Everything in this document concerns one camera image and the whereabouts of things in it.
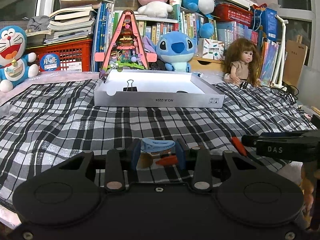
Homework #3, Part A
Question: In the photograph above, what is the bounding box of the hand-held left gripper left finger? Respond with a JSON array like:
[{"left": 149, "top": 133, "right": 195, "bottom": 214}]
[{"left": 59, "top": 138, "right": 142, "bottom": 193}]

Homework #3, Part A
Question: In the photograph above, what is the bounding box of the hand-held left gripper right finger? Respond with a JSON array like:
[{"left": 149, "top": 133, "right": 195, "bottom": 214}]
[{"left": 174, "top": 138, "right": 263, "bottom": 193}]

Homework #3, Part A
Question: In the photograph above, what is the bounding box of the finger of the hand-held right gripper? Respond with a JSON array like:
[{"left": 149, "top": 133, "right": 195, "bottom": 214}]
[{"left": 241, "top": 129, "right": 320, "bottom": 147}]

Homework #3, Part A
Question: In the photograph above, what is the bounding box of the light blue plastic clip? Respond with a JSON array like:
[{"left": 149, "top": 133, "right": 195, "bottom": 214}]
[{"left": 140, "top": 138, "right": 176, "bottom": 154}]

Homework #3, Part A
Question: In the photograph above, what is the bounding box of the white cardboard box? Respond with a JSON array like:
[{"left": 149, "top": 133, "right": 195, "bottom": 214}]
[{"left": 94, "top": 69, "right": 225, "bottom": 108}]

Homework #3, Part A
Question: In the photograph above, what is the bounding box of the black binder clip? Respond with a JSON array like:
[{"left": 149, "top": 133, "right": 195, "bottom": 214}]
[{"left": 123, "top": 79, "right": 138, "bottom": 92}]

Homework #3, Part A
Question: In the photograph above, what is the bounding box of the person's right hand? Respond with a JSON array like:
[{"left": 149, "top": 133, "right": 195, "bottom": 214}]
[{"left": 301, "top": 164, "right": 315, "bottom": 205}]

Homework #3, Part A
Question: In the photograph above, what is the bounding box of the brown wooden ball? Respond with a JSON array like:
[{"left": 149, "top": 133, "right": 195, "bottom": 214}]
[{"left": 138, "top": 153, "right": 153, "bottom": 169}]

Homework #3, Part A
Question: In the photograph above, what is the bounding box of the black white plaid cloth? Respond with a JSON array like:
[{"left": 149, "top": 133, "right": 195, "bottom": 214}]
[{"left": 0, "top": 79, "right": 318, "bottom": 205}]

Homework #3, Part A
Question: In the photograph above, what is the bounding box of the brown haired baby doll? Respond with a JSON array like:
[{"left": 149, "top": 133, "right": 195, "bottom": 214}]
[{"left": 223, "top": 38, "right": 262, "bottom": 88}]

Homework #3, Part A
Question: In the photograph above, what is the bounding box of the row of colourful magazines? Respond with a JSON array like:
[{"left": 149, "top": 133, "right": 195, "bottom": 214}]
[{"left": 259, "top": 39, "right": 288, "bottom": 82}]

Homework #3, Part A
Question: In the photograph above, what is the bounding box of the wooden drawer box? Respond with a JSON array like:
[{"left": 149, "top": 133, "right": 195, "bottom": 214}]
[{"left": 190, "top": 56, "right": 225, "bottom": 72}]

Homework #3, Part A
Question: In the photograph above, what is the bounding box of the white printed small box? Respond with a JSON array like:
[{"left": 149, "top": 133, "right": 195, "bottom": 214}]
[{"left": 197, "top": 38, "right": 225, "bottom": 60}]

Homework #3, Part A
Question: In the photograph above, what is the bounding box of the white pipe stand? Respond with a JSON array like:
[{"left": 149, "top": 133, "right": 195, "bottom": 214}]
[{"left": 271, "top": 15, "right": 289, "bottom": 88}]

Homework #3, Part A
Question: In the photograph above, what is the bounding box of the blue alien plush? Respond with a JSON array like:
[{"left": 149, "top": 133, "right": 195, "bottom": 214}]
[{"left": 142, "top": 31, "right": 198, "bottom": 73}]

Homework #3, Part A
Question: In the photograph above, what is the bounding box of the row of pale spine books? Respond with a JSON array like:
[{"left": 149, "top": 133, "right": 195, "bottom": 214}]
[{"left": 216, "top": 21, "right": 260, "bottom": 45}]

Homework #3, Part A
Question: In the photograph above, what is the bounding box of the pink triangular toy dollhouse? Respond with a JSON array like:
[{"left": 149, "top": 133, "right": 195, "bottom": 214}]
[{"left": 95, "top": 10, "right": 158, "bottom": 72}]

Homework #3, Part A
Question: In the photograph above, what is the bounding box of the red plastic crate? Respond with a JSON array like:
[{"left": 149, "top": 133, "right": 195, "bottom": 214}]
[{"left": 26, "top": 39, "right": 93, "bottom": 72}]

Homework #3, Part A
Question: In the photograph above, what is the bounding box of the blue round plush ball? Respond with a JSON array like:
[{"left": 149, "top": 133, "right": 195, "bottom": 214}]
[{"left": 199, "top": 22, "right": 215, "bottom": 38}]

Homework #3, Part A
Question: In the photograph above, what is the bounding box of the blue gift bag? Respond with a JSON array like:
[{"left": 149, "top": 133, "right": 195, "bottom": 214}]
[{"left": 251, "top": 5, "right": 278, "bottom": 40}]

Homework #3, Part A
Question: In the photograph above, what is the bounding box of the row of small upright books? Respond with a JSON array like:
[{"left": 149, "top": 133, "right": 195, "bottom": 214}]
[{"left": 136, "top": 20, "right": 180, "bottom": 45}]

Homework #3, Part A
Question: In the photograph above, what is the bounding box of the red plastic basket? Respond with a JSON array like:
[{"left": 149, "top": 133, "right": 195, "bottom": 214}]
[{"left": 214, "top": 2, "right": 253, "bottom": 28}]

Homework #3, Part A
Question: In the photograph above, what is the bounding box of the row of tall blue books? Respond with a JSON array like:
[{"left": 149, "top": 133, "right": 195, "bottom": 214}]
[{"left": 91, "top": 2, "right": 115, "bottom": 72}]

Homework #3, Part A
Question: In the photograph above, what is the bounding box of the row of thin picture books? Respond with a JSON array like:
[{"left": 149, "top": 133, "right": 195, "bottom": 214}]
[{"left": 179, "top": 6, "right": 218, "bottom": 40}]

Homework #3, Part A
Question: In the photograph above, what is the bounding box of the stack of worn books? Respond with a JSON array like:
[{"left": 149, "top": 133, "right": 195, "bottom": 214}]
[{"left": 25, "top": 0, "right": 100, "bottom": 46}]

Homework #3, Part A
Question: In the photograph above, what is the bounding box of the blue robot cat plush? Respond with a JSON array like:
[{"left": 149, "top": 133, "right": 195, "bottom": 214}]
[{"left": 0, "top": 25, "right": 38, "bottom": 93}]

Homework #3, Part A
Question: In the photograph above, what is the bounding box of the grey crumpled cloth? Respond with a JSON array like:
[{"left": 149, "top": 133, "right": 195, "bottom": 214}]
[{"left": 27, "top": 16, "right": 52, "bottom": 32}]

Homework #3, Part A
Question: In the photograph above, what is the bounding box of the black cable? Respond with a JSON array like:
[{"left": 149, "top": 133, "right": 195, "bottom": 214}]
[{"left": 261, "top": 84, "right": 300, "bottom": 100}]

